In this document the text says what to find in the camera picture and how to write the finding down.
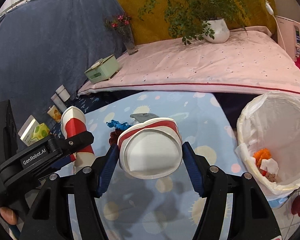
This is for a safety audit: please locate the green tissue pack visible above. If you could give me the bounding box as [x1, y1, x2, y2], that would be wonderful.
[31, 123, 51, 144]

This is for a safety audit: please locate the planet print tablecloth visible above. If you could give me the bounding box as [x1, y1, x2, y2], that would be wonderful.
[51, 90, 241, 240]

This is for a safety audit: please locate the red and white paper cup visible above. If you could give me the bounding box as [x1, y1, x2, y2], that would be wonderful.
[61, 106, 96, 173]

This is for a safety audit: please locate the person's left hand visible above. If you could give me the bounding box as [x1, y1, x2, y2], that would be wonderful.
[0, 206, 17, 226]

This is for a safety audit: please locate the glass vase with red flowers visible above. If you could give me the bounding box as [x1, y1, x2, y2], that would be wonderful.
[105, 14, 138, 55]

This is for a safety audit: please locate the slim grey bottle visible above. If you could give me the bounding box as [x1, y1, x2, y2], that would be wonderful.
[51, 93, 67, 113]

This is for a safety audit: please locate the plain orange wrapper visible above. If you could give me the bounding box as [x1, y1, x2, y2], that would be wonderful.
[253, 148, 272, 167]

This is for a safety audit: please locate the dark red bag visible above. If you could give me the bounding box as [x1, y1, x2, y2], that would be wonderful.
[291, 192, 300, 217]

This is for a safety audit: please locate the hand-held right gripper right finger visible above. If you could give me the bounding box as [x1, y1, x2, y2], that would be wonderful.
[182, 141, 283, 240]

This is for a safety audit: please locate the white appliance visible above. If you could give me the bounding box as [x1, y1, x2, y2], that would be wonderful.
[275, 15, 300, 62]

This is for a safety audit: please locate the yellow printed canister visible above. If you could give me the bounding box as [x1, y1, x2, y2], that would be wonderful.
[47, 105, 63, 123]

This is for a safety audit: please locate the blue crumpled strip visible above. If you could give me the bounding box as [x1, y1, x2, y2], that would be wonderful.
[106, 120, 130, 131]

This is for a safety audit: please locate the white cardboard box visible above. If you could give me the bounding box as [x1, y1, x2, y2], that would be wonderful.
[17, 115, 39, 145]

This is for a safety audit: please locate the trash bin with white bag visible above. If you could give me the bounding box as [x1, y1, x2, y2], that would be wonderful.
[236, 91, 300, 197]

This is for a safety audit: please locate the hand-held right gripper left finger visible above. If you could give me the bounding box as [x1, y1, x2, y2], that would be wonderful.
[20, 144, 120, 240]

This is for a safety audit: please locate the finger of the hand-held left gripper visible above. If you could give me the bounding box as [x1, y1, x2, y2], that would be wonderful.
[48, 131, 95, 159]

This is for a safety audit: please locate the white cable with switch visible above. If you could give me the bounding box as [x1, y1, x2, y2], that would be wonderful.
[255, 0, 286, 53]

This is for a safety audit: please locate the red paper piece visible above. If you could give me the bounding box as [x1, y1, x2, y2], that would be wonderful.
[109, 131, 121, 145]

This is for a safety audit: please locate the green tissue box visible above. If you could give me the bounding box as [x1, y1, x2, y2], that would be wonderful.
[84, 54, 120, 84]

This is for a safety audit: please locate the blue-grey cloth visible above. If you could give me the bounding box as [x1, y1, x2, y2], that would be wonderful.
[0, 0, 127, 140]

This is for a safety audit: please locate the grey plastic packet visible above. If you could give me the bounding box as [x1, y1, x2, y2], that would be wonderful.
[130, 112, 158, 125]

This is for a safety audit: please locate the potted plant in white pot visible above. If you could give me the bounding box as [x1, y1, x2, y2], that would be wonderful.
[138, 0, 263, 46]

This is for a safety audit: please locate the pink padded mattress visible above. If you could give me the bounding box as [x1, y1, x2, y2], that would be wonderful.
[77, 26, 300, 98]

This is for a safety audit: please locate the white jar with lid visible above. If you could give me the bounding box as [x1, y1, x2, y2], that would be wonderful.
[55, 85, 71, 102]

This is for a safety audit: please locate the light blue plastic bag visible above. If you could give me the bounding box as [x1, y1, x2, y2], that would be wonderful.
[267, 195, 290, 209]

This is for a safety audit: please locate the crushed red white paper cup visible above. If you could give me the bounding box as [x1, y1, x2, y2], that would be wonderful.
[117, 117, 183, 180]

